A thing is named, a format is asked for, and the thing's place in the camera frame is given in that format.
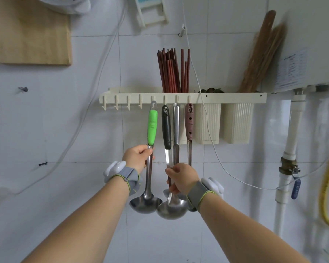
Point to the person's right hand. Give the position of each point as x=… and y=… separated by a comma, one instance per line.
x=185, y=178

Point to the person's left hand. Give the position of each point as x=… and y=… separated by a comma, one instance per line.
x=134, y=158

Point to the person's right fingers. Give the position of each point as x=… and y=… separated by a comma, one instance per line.
x=172, y=170

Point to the person's left fingers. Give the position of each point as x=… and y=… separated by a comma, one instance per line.
x=147, y=152

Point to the person's left forearm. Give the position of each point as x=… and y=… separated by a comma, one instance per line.
x=90, y=227

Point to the person's right forearm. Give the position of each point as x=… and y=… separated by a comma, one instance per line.
x=241, y=232

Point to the white left wrist tracker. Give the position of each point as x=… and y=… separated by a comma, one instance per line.
x=126, y=173

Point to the white wrist tracker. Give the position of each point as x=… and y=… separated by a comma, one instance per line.
x=126, y=173
x=201, y=193

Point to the white right wrist tracker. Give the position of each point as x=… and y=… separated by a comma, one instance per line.
x=201, y=193

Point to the bundle of red-brown chopsticks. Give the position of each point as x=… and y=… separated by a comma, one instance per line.
x=171, y=73

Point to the dark scrubber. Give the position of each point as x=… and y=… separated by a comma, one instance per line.
x=211, y=91

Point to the white water pipe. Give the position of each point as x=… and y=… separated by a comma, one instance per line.
x=294, y=128

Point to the white and blue slicer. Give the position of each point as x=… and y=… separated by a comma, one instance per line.
x=150, y=10

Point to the brown straw pot brush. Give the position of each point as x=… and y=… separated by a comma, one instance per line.
x=268, y=54

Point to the printed paper label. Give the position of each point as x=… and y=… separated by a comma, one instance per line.
x=290, y=69

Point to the wooden cutting board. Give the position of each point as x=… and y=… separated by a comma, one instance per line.
x=30, y=35

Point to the white round plastic item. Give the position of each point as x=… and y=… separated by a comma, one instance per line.
x=65, y=4

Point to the white water heater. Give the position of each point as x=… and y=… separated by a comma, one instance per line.
x=307, y=30

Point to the cream wall rack with hooks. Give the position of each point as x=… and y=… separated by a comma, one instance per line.
x=230, y=97

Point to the dark wall nail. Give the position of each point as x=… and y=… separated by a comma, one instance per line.
x=43, y=163
x=23, y=89

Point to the white wall hook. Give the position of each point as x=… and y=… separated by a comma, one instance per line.
x=182, y=31

